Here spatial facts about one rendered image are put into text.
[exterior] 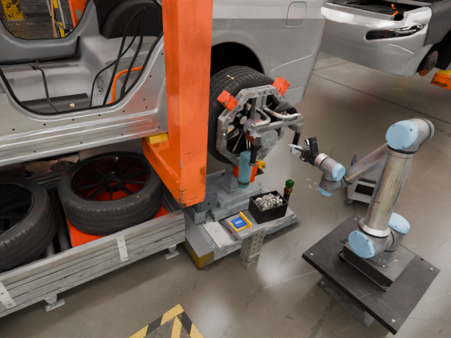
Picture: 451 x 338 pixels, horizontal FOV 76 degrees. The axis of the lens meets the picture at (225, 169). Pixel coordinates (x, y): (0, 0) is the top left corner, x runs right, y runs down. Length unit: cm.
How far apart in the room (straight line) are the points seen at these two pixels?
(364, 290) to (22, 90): 261
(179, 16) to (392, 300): 178
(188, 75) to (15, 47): 238
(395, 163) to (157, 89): 139
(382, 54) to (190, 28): 312
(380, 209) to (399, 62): 282
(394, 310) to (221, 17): 194
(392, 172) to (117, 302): 170
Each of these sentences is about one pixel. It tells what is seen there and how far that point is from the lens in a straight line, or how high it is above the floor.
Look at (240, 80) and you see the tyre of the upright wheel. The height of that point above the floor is 116.
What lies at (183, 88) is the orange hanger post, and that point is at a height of 126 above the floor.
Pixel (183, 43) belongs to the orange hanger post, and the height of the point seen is 146.
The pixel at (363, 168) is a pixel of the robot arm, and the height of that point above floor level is 86.
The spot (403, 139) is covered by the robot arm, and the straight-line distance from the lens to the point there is 144.
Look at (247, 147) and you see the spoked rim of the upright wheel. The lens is 216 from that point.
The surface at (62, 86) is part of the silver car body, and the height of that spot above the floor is 88.
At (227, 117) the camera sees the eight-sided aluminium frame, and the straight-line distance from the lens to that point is 177.
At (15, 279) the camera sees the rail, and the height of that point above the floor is 36.
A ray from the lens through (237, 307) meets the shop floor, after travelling 201.
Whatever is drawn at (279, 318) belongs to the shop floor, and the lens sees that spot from 202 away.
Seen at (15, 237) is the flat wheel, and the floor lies 49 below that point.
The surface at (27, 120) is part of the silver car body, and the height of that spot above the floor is 98.
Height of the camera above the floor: 175
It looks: 36 degrees down
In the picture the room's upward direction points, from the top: 5 degrees clockwise
